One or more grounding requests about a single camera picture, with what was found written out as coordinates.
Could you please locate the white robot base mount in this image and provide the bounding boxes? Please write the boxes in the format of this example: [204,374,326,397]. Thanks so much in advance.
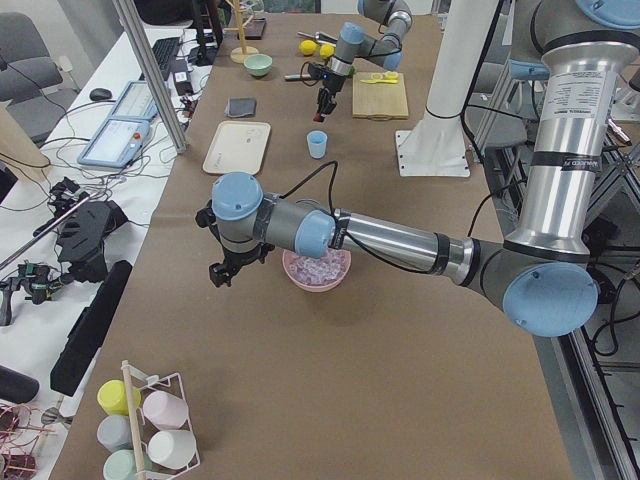
[396,0,500,178]

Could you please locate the teach pendant near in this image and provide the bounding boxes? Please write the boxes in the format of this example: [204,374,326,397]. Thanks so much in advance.
[78,118,150,169]

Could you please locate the pile of clear ice cubes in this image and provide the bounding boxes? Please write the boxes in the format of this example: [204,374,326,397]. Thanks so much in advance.
[287,250,349,286]

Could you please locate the grey office chair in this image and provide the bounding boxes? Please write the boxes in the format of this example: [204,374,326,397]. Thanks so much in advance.
[1,12,77,145]

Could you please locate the cream rabbit serving tray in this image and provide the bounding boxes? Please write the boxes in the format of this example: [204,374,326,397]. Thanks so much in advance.
[202,121,271,175]

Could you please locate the black keyboard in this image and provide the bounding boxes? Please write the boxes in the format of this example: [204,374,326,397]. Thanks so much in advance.
[152,37,181,81]

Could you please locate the yellow lemon upper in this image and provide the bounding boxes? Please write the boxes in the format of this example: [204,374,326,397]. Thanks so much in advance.
[298,40,318,57]

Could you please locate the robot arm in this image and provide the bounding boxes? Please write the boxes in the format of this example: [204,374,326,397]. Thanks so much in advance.
[307,0,412,122]
[196,1,639,337]

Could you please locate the black computer mouse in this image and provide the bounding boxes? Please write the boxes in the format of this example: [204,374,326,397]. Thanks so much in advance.
[89,88,113,101]

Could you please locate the metal scoop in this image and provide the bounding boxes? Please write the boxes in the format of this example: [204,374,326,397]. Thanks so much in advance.
[296,31,337,45]

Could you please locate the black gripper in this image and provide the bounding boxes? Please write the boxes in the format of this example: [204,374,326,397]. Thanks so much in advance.
[301,60,350,119]
[195,200,275,287]

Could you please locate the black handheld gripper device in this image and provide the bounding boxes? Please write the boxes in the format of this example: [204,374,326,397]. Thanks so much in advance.
[56,200,128,283]

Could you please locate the grey folded cloth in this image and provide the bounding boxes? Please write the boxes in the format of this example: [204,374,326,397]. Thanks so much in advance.
[224,98,257,118]

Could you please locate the wooden cutting board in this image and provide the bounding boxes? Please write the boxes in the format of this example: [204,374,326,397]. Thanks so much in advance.
[352,71,409,120]

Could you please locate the teach pendant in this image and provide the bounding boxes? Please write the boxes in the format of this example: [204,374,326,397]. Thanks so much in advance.
[78,118,150,169]
[111,81,158,120]

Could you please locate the aluminium frame post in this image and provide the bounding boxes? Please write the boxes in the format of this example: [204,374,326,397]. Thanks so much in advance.
[112,0,187,154]

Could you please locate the yellow lemon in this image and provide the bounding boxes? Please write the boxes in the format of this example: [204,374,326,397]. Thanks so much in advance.
[298,40,318,57]
[319,44,335,60]

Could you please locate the black long bar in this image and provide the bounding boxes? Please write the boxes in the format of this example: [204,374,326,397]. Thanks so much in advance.
[50,260,132,397]

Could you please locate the yellow plastic knife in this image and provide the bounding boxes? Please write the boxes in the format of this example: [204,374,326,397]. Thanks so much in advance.
[359,77,399,84]

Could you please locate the green cup in rack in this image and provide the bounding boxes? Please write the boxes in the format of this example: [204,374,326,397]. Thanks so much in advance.
[102,449,138,480]

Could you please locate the grey cup in rack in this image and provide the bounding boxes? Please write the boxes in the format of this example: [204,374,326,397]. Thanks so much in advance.
[96,414,133,453]

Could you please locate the dark tray at back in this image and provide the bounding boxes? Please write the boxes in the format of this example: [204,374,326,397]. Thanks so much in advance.
[243,18,267,40]

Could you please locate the light blue plastic cup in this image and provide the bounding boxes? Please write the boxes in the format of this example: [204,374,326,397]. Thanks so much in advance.
[306,130,328,160]

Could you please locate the yellow lemon lower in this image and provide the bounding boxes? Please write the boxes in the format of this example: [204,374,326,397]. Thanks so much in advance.
[319,44,335,60]

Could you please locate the green bowl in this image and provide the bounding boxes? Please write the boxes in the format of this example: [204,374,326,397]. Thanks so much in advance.
[243,53,273,78]

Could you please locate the white cup in rack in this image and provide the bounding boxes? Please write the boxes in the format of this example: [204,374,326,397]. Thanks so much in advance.
[147,430,197,470]

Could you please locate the wooden mug tree stand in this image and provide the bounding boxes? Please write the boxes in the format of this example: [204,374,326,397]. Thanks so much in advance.
[223,0,259,64]

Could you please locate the pink bowl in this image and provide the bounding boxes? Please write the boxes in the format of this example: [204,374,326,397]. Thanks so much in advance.
[282,249,351,293]

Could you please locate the pink cup in rack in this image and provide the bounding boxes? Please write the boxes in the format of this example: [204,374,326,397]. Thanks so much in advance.
[142,391,189,430]

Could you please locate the yellow cup in rack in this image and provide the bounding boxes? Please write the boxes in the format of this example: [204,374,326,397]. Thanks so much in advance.
[97,379,129,416]

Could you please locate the teach pendant far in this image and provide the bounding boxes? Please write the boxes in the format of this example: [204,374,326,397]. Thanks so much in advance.
[111,81,158,120]

